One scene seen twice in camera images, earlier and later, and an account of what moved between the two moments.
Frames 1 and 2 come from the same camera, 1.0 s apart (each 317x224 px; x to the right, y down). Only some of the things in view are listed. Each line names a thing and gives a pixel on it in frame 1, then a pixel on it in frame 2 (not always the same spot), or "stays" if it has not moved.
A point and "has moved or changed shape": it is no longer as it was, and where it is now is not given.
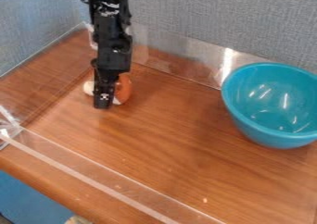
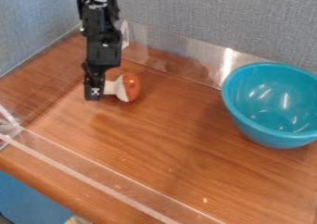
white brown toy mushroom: [122, 89] has moved or changed shape
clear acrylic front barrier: [144, 199] stays
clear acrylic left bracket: [11, 124] stays
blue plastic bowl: [272, 99] stays
